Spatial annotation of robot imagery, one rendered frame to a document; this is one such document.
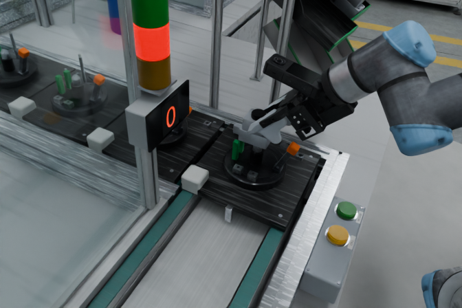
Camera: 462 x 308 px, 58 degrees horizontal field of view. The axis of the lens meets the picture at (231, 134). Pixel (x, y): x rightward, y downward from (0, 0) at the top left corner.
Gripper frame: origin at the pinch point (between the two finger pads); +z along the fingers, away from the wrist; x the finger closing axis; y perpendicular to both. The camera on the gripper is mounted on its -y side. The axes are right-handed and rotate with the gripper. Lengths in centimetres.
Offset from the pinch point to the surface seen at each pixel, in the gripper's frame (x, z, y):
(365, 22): 333, 99, 54
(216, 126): 8.3, 18.4, -1.7
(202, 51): 57, 48, -19
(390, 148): 38, 0, 37
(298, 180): 1.3, 2.5, 16.9
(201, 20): 81, 57, -30
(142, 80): -21.7, -6.5, -19.6
